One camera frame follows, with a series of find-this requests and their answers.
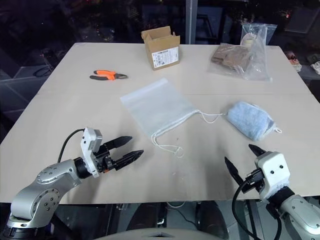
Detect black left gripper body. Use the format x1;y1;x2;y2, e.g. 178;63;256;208
93;143;119;174

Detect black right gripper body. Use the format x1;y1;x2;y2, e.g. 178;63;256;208
240;168;266;195

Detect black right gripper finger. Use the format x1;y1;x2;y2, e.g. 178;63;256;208
248;143;267;159
224;156;245;187

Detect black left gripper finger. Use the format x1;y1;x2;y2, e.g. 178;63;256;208
110;149;145;171
103;135;133;151

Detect light blue folded towel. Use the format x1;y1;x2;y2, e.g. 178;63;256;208
225;100;283;143

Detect clear plastic zip bag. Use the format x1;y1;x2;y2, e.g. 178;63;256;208
206;23;278;82

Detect dark rounded shape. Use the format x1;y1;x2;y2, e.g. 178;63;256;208
131;201;166;231
196;201;230;240

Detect orange black pliers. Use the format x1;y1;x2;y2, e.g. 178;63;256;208
89;69;129;82

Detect grey robot torso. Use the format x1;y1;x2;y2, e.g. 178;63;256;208
119;226;209;240

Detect brown cardboard pieces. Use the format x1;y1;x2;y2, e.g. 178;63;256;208
210;42;253;72

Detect open brown cardboard box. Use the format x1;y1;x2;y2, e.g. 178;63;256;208
140;26;182;72

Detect beige tape roll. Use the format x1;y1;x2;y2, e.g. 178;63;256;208
240;32;257;48

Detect grey metal pillar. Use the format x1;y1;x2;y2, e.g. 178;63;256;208
185;0;199;46

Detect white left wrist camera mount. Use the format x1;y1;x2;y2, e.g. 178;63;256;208
79;127;104;179

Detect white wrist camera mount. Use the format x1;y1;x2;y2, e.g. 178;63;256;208
79;127;104;179
254;150;291;202

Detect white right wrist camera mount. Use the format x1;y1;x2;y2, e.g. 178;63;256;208
254;150;291;202

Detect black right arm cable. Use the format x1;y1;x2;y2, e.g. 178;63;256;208
231;184;285;240

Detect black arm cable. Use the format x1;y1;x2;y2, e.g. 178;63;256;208
57;128;86;162
231;184;285;240

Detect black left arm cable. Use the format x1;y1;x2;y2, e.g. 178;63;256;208
57;128;86;162

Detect clear drawstring bag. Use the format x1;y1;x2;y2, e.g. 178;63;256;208
119;77;229;159

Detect thin black floor cable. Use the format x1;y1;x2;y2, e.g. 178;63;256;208
171;206;201;226

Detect black cable loop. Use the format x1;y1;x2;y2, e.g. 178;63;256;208
33;66;53;78

